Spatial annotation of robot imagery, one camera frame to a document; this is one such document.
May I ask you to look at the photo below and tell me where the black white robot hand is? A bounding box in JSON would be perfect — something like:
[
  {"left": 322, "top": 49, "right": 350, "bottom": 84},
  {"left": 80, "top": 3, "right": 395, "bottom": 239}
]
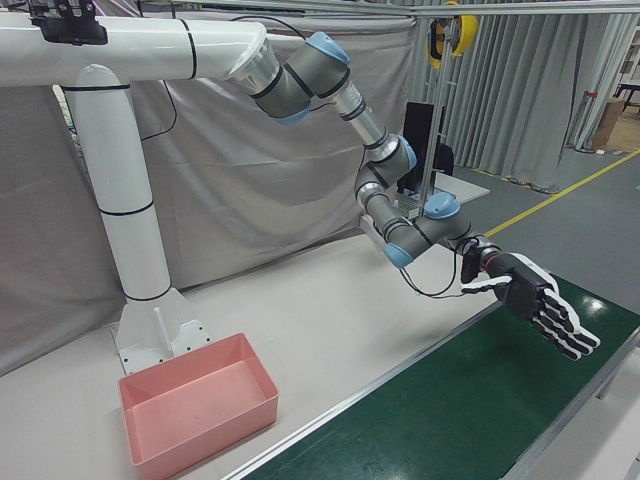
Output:
[{"left": 460, "top": 252, "right": 601, "bottom": 361}]

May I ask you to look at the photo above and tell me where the pink plastic basket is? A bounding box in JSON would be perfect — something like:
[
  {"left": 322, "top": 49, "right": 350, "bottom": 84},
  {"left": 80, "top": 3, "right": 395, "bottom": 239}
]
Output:
[{"left": 118, "top": 332, "right": 280, "bottom": 480}]

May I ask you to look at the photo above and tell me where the white side table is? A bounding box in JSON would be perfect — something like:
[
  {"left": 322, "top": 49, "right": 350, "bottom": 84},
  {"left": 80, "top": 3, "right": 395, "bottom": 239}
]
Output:
[{"left": 392, "top": 174, "right": 491, "bottom": 209}]

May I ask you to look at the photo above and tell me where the black chair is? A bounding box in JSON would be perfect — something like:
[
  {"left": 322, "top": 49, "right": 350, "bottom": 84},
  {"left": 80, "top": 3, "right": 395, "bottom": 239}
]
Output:
[{"left": 433, "top": 143, "right": 456, "bottom": 176}]

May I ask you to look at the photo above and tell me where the cardboard box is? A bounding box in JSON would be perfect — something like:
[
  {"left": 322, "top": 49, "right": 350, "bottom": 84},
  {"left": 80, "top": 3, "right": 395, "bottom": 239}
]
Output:
[{"left": 592, "top": 98, "right": 626, "bottom": 151}]

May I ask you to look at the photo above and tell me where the black monitor on stand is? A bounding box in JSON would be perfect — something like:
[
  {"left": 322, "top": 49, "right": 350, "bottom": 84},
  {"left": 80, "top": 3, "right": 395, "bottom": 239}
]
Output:
[{"left": 403, "top": 101, "right": 435, "bottom": 191}]

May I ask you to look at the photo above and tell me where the grey pleated curtain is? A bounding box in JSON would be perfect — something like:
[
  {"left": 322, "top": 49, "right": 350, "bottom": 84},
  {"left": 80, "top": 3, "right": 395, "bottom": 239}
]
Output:
[{"left": 439, "top": 13, "right": 640, "bottom": 169}]

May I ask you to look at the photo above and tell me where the grey fabric curtain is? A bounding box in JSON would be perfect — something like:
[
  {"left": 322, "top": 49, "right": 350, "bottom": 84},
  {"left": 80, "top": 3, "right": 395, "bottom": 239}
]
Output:
[{"left": 0, "top": 9, "right": 416, "bottom": 376}]

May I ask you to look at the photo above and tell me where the white robot torso column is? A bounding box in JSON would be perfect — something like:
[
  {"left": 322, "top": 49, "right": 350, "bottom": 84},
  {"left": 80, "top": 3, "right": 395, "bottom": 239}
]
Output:
[{"left": 0, "top": 14, "right": 269, "bottom": 376}]

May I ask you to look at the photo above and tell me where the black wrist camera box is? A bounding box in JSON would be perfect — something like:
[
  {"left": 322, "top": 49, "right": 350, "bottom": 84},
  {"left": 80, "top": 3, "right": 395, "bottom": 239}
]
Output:
[{"left": 460, "top": 241, "right": 485, "bottom": 284}]

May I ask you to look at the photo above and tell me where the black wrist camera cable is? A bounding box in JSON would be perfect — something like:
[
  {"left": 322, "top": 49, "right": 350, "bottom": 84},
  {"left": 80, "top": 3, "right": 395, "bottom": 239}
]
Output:
[{"left": 399, "top": 239, "right": 464, "bottom": 301}]

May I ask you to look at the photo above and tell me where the green conveyor belt aluminium frame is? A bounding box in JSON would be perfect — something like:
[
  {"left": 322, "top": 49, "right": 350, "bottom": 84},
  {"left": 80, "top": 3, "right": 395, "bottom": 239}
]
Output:
[{"left": 227, "top": 273, "right": 640, "bottom": 480}]

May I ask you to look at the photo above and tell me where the yellow cable reel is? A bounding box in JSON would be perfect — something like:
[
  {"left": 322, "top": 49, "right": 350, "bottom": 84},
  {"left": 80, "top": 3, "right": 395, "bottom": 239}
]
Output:
[{"left": 424, "top": 13, "right": 480, "bottom": 71}]

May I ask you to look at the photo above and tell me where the black head camera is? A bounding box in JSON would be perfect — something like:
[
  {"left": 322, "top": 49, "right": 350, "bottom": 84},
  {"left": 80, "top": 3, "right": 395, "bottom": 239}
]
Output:
[{"left": 27, "top": 0, "right": 109, "bottom": 47}]

